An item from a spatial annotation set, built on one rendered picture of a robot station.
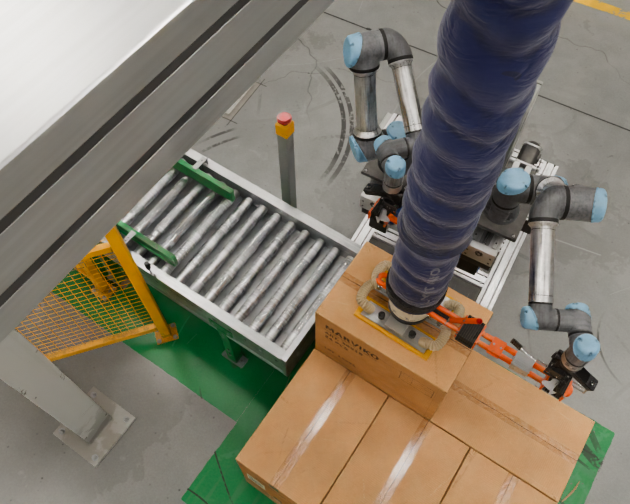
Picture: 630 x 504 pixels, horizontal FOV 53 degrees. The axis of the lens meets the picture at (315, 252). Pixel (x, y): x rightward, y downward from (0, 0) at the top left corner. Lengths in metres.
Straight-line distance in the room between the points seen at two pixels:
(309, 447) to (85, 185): 2.49
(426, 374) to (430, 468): 0.49
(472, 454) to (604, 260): 1.70
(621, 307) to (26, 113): 3.80
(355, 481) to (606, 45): 3.73
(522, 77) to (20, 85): 1.14
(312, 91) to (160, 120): 4.15
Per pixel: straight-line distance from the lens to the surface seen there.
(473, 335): 2.43
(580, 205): 2.23
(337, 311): 2.56
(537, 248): 2.19
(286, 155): 3.15
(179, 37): 0.37
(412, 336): 2.49
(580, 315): 2.21
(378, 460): 2.80
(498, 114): 1.45
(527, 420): 2.97
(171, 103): 0.39
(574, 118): 4.70
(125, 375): 3.60
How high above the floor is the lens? 3.28
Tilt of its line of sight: 61 degrees down
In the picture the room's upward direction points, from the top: straight up
